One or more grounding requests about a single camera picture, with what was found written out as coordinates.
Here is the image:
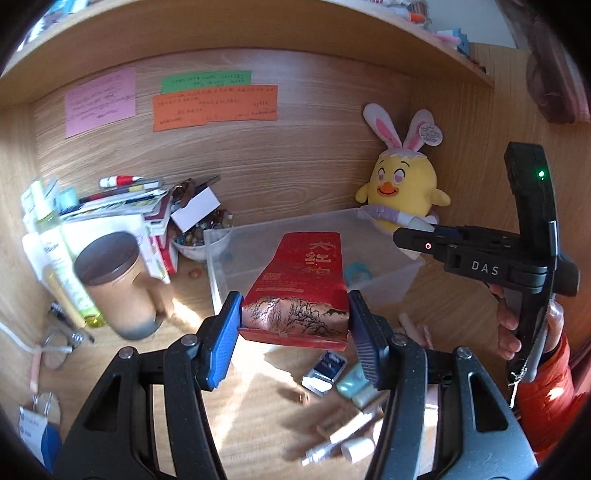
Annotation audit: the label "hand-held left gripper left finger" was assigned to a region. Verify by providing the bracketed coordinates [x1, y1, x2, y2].
[53, 291, 244, 480]

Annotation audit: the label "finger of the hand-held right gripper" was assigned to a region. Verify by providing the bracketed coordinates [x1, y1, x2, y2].
[436, 224, 513, 243]
[393, 227, 462, 261]

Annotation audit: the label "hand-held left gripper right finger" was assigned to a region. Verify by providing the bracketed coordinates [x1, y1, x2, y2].
[348, 290, 541, 480]

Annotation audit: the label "blue staple box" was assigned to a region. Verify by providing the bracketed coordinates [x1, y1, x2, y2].
[301, 350, 348, 398]

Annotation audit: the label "pink stick with braided rope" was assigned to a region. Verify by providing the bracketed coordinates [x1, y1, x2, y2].
[398, 313, 433, 350]

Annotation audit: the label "clear plastic bin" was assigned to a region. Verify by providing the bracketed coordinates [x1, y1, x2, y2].
[203, 208, 423, 319]

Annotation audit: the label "red tea packet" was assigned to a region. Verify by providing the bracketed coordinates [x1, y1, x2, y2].
[238, 232, 350, 350]

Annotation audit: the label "person's right forearm orange sleeve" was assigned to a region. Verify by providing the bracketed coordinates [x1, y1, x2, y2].
[515, 332, 580, 457]

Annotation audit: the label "person's right hand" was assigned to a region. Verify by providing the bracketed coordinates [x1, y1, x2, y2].
[490, 284, 523, 361]

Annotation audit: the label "mint green tube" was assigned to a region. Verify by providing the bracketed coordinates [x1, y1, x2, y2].
[336, 362, 385, 408]

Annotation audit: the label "yellow chick plush toy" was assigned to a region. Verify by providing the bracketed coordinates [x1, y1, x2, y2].
[355, 102, 451, 234]

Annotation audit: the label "teal small object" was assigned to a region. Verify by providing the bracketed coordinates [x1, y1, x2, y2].
[344, 261, 373, 283]

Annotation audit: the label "white spray tube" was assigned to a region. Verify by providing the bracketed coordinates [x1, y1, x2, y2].
[300, 408, 386, 467]

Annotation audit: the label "bowl of beads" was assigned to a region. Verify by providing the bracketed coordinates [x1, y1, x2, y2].
[168, 209, 235, 262]

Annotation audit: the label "white bottle cap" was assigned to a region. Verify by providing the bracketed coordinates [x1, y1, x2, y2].
[341, 436, 376, 464]

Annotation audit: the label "brown lidded jar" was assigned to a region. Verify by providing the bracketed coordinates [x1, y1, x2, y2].
[74, 231, 163, 341]

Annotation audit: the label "small white box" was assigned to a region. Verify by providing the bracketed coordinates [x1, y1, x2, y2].
[170, 187, 221, 232]

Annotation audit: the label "black pen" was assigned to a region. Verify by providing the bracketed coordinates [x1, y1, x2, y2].
[48, 301, 96, 345]

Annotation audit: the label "stack of books and papers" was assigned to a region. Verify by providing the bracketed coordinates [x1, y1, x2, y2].
[60, 178, 182, 283]

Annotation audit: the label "eyeglasses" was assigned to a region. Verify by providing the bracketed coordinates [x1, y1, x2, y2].
[41, 323, 85, 371]

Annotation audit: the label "yellow liquid bottle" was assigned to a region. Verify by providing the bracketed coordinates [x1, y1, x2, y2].
[22, 231, 108, 329]

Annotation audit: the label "red and white tube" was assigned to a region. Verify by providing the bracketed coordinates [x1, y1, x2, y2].
[99, 174, 145, 188]

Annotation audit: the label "clear spray bottle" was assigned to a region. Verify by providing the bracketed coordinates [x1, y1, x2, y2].
[20, 179, 61, 234]

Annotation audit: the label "orange sticky note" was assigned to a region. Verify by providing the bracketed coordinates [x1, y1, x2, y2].
[152, 85, 279, 134]

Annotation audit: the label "green sticky note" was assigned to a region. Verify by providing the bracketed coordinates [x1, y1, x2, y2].
[161, 70, 252, 93]

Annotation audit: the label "pink sticky note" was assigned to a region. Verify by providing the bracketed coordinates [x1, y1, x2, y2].
[65, 68, 137, 138]

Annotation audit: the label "wooden shelf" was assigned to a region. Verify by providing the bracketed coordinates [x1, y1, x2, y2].
[0, 0, 496, 109]

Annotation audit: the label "blue lanyard card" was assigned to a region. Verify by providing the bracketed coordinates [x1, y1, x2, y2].
[18, 392, 64, 468]

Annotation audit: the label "white cable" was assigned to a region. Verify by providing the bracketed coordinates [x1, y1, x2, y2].
[0, 320, 40, 356]

